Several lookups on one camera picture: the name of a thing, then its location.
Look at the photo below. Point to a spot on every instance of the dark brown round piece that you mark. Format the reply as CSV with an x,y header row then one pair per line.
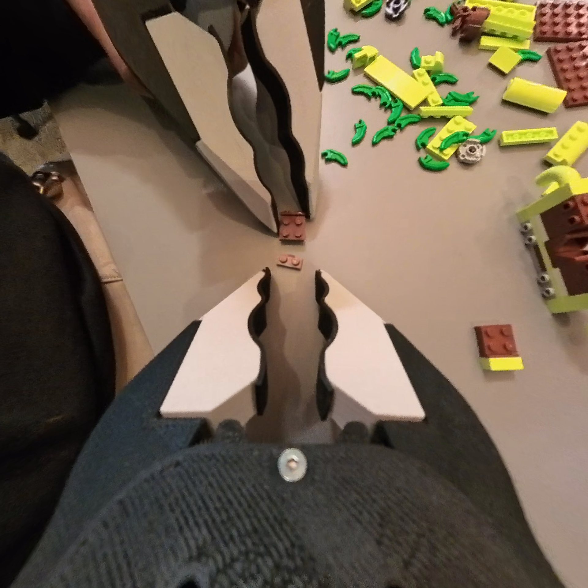
x,y
396,7

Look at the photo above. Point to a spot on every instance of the scattered lime green bricks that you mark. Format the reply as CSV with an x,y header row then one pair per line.
x,y
395,80

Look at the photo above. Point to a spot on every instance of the lime and brown brick assembly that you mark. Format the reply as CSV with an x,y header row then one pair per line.
x,y
565,239

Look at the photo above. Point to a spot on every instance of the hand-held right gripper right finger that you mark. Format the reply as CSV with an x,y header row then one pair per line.
x,y
372,367

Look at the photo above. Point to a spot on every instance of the person's left hand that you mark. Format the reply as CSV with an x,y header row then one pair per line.
x,y
239,50

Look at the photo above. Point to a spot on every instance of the grey round plate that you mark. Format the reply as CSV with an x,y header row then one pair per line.
x,y
471,150

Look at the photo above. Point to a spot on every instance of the large brown studded plate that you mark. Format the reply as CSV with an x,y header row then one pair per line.
x,y
572,73
560,20

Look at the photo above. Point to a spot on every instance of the brown stem cluster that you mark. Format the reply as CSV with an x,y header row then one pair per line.
x,y
468,20

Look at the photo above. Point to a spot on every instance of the small brown square plate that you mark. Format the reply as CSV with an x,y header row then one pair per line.
x,y
290,262
292,226

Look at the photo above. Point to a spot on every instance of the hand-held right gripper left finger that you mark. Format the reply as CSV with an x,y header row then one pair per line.
x,y
216,367

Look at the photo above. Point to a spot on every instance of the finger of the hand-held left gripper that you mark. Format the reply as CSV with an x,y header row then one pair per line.
x,y
197,82
303,115

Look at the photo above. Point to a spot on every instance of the brown brick with lime slope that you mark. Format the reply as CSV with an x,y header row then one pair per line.
x,y
496,342

